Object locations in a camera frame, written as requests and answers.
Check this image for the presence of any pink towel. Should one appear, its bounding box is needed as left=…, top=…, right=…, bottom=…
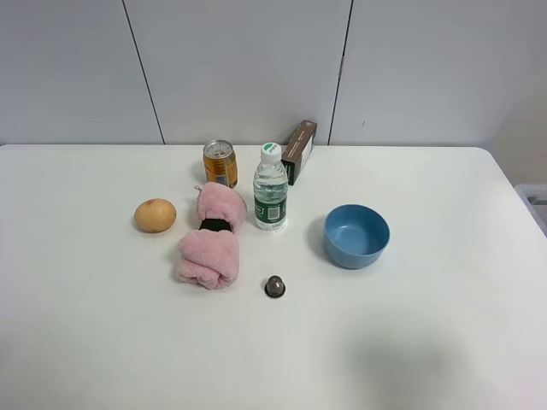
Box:
left=177, top=182, right=247, bottom=290

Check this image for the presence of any brown cardboard box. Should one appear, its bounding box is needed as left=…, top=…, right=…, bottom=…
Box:
left=281, top=120, right=317, bottom=186

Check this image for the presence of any yellow potato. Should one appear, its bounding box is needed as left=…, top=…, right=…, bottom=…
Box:
left=133, top=198, right=177, bottom=233

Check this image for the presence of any clear water bottle green label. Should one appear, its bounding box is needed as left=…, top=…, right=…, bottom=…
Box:
left=253, top=143, right=289, bottom=231

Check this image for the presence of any blue plastic bowl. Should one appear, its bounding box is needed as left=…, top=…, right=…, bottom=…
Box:
left=323, top=204, right=391, bottom=270

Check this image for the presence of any orange drink can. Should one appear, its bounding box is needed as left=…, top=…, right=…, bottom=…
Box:
left=203, top=140, right=238, bottom=189

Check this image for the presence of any small dark coffee capsule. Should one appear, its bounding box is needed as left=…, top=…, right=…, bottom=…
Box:
left=264, top=275, right=286, bottom=299

